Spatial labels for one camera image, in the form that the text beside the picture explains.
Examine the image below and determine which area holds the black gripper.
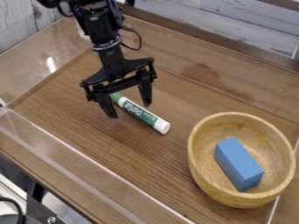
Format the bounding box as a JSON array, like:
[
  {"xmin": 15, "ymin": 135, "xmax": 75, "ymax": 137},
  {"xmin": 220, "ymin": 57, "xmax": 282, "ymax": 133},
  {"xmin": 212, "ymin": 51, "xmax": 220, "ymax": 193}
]
[{"xmin": 80, "ymin": 39, "xmax": 156, "ymax": 119}]

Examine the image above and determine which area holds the green Expo marker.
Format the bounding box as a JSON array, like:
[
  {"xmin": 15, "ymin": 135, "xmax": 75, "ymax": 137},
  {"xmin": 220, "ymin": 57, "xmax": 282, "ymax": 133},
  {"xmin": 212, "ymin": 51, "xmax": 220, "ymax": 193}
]
[{"xmin": 111, "ymin": 93, "xmax": 171, "ymax": 135}]

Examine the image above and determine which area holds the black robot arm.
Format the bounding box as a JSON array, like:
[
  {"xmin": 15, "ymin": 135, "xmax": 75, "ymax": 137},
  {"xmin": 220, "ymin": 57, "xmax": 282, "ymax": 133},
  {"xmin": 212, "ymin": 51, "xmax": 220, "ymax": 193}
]
[{"xmin": 37, "ymin": 0, "xmax": 156, "ymax": 119}]

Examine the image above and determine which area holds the brown wooden bowl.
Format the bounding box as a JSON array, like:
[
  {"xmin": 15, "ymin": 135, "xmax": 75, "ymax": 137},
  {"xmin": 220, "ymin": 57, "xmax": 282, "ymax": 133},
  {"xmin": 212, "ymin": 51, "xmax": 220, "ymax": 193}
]
[{"xmin": 187, "ymin": 112, "xmax": 295, "ymax": 208}]

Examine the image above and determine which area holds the blue foam block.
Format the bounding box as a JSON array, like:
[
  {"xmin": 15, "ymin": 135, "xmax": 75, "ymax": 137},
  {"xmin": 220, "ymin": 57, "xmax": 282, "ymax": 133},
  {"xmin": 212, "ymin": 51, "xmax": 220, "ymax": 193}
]
[{"xmin": 214, "ymin": 137, "xmax": 264, "ymax": 192}]

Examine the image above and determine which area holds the black metal table leg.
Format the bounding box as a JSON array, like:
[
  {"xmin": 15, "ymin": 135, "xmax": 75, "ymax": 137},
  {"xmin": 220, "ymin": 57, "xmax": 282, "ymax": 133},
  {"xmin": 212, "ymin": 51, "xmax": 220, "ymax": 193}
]
[{"xmin": 31, "ymin": 183, "xmax": 47, "ymax": 202}]

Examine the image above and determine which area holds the black cable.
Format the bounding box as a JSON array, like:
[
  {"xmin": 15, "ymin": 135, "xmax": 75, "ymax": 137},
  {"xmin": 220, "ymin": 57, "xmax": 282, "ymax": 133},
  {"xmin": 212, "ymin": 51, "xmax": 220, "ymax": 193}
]
[{"xmin": 0, "ymin": 197, "xmax": 27, "ymax": 224}]

